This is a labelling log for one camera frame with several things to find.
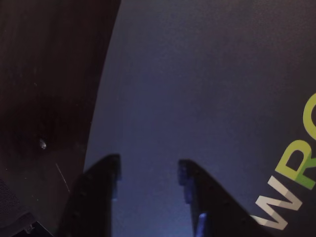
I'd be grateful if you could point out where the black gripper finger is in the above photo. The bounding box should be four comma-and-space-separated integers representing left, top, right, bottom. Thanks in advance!
58, 153, 122, 237
178, 159, 272, 237

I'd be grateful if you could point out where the grey WOWROBO mat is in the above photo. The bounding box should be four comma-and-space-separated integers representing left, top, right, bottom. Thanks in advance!
82, 0, 316, 237

